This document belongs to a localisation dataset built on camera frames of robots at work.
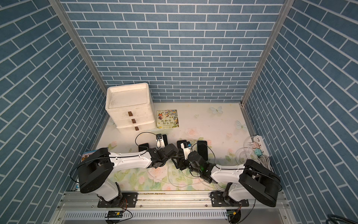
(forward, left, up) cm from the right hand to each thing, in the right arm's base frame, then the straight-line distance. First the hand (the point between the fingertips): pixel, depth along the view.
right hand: (176, 158), depth 81 cm
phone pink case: (+9, +24, -7) cm, 27 cm away
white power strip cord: (+10, -46, -7) cm, 47 cm away
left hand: (+7, +6, -3) cm, 9 cm away
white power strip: (+21, -55, -6) cm, 59 cm away
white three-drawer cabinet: (+23, +30, +17) cm, 41 cm away
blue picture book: (-1, +59, -6) cm, 60 cm away
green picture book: (+34, +12, -6) cm, 36 cm away
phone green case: (+10, -16, -7) cm, 21 cm away
